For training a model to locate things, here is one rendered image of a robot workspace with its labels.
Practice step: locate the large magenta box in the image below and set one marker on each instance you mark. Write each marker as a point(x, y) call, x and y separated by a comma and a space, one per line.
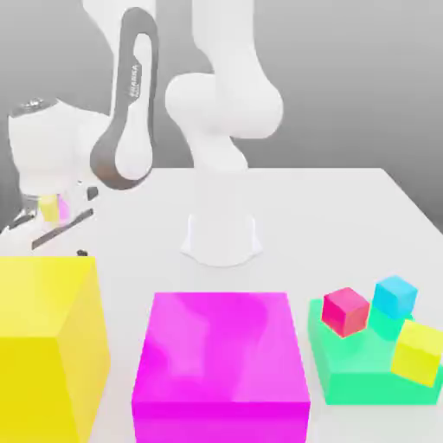
point(221, 346)

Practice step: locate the small yellow cube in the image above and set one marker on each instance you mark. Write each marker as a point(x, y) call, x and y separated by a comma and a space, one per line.
point(417, 353)

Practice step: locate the small red cube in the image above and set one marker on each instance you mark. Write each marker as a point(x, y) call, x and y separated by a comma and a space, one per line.
point(344, 313)

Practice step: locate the large green box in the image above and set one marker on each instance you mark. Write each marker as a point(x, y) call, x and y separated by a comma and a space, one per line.
point(356, 373)

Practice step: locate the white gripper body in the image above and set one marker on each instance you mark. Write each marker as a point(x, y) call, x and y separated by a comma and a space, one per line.
point(65, 238)

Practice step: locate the large yellow box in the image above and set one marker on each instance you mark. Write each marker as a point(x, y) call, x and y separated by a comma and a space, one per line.
point(31, 363)

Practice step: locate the small cyan cube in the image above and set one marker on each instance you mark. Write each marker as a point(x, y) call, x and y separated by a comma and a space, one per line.
point(394, 297)

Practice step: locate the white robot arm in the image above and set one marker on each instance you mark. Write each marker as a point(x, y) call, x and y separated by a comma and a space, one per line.
point(225, 104)

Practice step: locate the small green cube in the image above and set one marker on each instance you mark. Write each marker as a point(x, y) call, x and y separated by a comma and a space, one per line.
point(385, 323)

